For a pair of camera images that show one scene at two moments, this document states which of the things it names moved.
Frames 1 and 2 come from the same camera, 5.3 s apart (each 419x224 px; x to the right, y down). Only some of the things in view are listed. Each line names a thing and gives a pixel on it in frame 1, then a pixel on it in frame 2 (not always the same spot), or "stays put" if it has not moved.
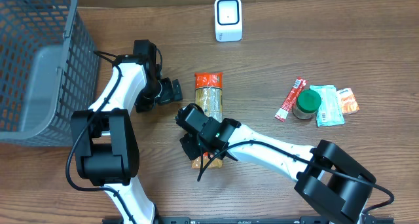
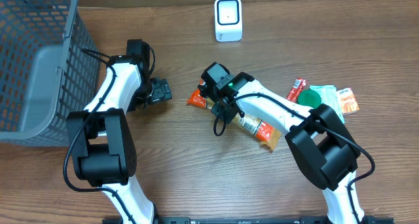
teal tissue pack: x=329 y=113 stays put
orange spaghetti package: x=209 y=93 → x=266 y=134
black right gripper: x=189 y=145 → x=205 y=95
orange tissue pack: x=348 y=101 stays put
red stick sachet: x=290 y=100 stays put
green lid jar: x=308 y=101 stays put
